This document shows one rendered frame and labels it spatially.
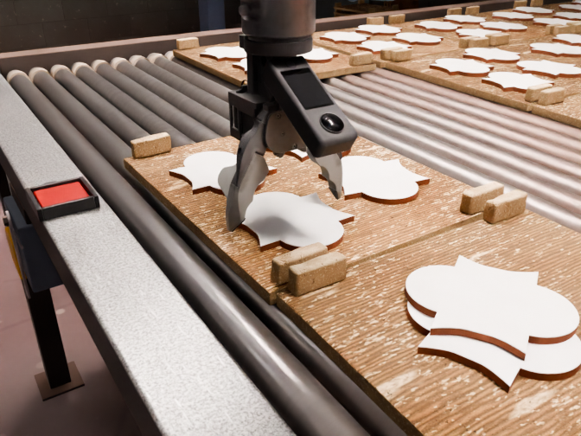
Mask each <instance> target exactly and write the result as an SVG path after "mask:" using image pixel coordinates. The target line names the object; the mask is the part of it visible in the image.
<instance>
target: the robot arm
mask: <svg viewBox="0 0 581 436"><path fill-rule="evenodd" d="M239 13H240V14H241V28H242V32H243V33H244V34H243V35H239V47H240V48H243V49H244V51H245V52H246V66H247V80H243V81H242V83H241V87H240V89H238V90H232V91H228V104H229V119H230V135H231V136H232V137H234V138H236V139H238V140H239V146H238V150H237V156H236V164H235V165H231V166H227V167H224V168H223V169H222V170H221V171H220V174H219V175H218V184H219V186H220V188H221V190H222V191H223V193H224V195H225V196H226V198H227V206H226V223H227V230H229V231H230V232H233V231H234V230H235V229H236V228H237V227H238V226H239V225H240V224H241V223H242V222H243V221H245V219H246V218H245V217H246V210H247V208H248V207H249V205H250V204H251V203H252V201H253V195H254V192H255V189H256V188H257V187H258V186H259V184H260V183H262V182H263V181H264V180H265V178H266V176H267V174H268V172H269V167H268V165H267V163H266V161H265V158H264V157H263V156H264V155H265V151H266V148H268V149H270V150H271V151H272V153H273V155H274V156H276V157H279V158H282V157H283V156H284V154H285V152H287V151H294V150H300V151H302V152H306V153H307V155H308V157H309V158H310V160H311V161H312V162H314V163H316V164H318V165H319V166H320V168H321V171H322V176H324V177H325V178H326V179H327V180H328V184H329V186H328V188H329V190H330V191H331V193H332V194H333V196H334V197H335V199H337V200H339V199H340V198H341V196H342V152H344V151H349V150H350V149H351V147H352V146H353V144H354V142H355V140H356V139H357V137H358V134H357V131H356V130H355V129H354V127H353V126H352V125H351V124H350V122H349V121H348V119H347V117H346V116H345V115H344V113H343V112H342V110H341V109H340V107H339V106H338V105H337V104H336V103H335V101H334V99H333V98H332V96H331V95H330V94H329V92H328V90H327V89H326V88H325V86H324V85H323V83H322V82H321V81H320V80H319V78H318V77H317V75H316V74H315V72H314V71H313V69H312V68H311V66H310V65H309V63H308V62H307V61H306V60H305V59H304V57H303V56H302V55H304V54H307V53H309V52H311V51H312V50H313V36H312V34H313V33H314V32H315V31H316V0H240V6H239ZM297 55H299V56H297ZM245 81H247V85H244V82H245ZM233 118H234V126H233Z"/></svg>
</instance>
